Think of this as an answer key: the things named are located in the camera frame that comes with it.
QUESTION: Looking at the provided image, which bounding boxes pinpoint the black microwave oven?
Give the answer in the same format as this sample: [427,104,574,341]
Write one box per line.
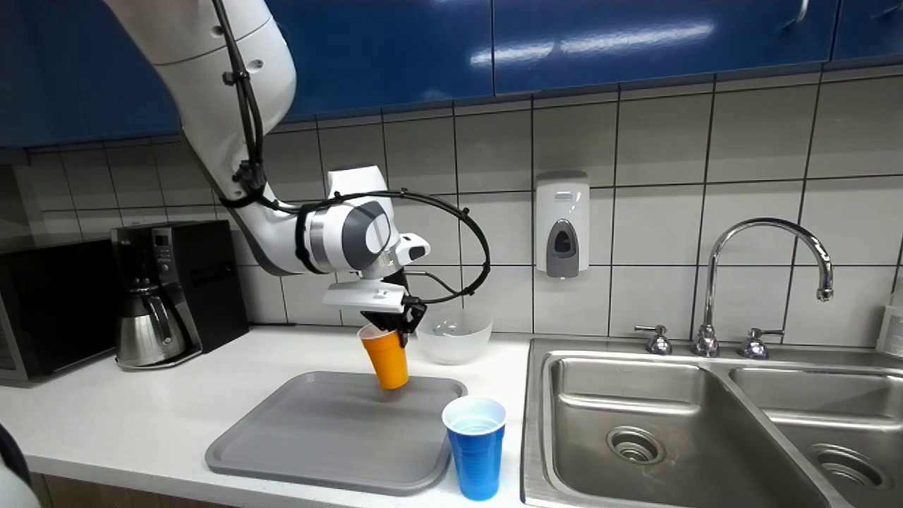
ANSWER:
[0,236,126,390]

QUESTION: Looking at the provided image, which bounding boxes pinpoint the black steel coffee maker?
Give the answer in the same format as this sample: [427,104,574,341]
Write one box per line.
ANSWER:
[111,218,253,373]

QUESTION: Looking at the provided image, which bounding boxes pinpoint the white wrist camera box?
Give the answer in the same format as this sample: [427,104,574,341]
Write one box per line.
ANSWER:
[322,278,414,318]

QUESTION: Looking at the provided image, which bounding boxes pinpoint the gray plastic tray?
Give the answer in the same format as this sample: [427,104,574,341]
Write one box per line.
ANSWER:
[203,367,472,499]

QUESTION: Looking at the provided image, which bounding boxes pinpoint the white wall soap dispenser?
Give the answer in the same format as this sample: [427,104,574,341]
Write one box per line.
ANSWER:
[530,171,592,283]

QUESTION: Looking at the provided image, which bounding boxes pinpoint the stainless steel coffee carafe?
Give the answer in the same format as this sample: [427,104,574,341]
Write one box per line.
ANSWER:
[115,278,193,370]

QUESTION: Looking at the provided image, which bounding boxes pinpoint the blue glossy wall cabinets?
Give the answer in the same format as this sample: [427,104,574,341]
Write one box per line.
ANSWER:
[0,0,903,153]

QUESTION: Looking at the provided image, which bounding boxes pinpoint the blue plastic cup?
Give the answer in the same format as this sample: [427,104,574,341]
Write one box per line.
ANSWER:
[441,391,510,506]

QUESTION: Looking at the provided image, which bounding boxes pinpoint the chrome faucet handle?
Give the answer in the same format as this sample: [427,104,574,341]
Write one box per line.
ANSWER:
[739,325,788,360]
[633,322,678,359]

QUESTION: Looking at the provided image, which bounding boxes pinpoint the chrome gooseneck faucet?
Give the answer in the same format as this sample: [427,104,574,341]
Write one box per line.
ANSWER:
[691,214,837,359]

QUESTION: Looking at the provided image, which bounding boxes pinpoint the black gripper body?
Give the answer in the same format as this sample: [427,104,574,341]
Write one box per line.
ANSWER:
[387,269,430,332]

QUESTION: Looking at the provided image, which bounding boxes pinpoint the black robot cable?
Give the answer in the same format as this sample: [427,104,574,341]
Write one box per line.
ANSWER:
[207,0,493,329]

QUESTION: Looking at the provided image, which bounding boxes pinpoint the stainless steel double sink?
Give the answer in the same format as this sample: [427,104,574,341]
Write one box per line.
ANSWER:
[517,338,903,508]

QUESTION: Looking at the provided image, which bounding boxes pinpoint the wooden base cabinet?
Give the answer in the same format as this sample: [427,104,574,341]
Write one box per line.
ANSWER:
[32,466,242,508]

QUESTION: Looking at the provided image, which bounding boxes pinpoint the orange plastic cup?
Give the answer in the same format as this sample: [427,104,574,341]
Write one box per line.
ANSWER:
[355,322,414,396]

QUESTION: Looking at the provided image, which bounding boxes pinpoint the black curved foreground cable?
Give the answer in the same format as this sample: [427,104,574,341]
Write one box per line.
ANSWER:
[0,421,39,508]

